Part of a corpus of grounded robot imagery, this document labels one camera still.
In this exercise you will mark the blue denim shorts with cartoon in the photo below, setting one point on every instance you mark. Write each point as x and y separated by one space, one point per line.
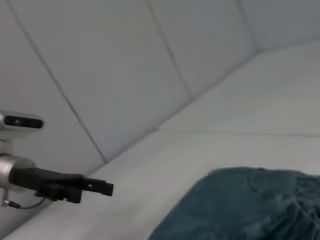
245 207

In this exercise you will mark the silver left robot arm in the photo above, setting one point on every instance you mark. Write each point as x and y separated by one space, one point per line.
7 172

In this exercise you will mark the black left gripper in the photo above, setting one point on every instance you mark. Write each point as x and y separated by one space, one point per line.
37 178

